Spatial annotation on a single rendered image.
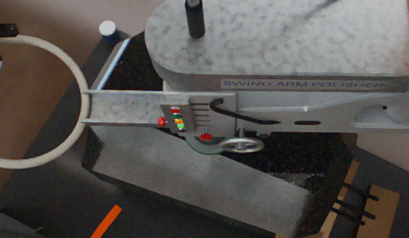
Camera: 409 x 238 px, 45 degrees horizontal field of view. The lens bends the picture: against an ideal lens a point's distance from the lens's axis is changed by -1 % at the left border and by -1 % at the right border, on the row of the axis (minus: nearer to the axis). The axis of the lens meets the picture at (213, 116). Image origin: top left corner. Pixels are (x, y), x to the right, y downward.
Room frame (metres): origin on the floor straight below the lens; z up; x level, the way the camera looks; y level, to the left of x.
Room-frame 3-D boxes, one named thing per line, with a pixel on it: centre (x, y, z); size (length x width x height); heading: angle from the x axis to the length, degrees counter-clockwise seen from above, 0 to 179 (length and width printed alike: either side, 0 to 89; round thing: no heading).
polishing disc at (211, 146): (0.57, 0.02, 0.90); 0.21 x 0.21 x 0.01
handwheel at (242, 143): (0.44, -0.09, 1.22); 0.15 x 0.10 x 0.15; 83
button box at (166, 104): (0.47, 0.10, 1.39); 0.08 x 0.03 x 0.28; 83
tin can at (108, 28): (1.49, 0.58, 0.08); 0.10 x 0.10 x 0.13
